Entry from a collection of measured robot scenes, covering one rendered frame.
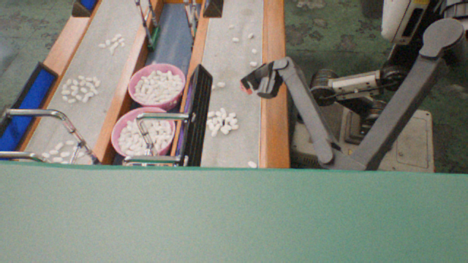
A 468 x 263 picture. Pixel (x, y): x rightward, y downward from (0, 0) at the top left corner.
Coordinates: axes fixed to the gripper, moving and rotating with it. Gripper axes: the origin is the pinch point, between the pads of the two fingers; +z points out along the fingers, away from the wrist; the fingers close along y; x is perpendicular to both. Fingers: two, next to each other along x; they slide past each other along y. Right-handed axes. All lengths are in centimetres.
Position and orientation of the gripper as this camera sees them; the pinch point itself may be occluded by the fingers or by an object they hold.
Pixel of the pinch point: (250, 82)
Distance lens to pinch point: 133.3
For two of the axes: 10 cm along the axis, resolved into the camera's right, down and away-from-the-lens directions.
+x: -5.6, -8.1, -1.6
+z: -3.9, 0.9, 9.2
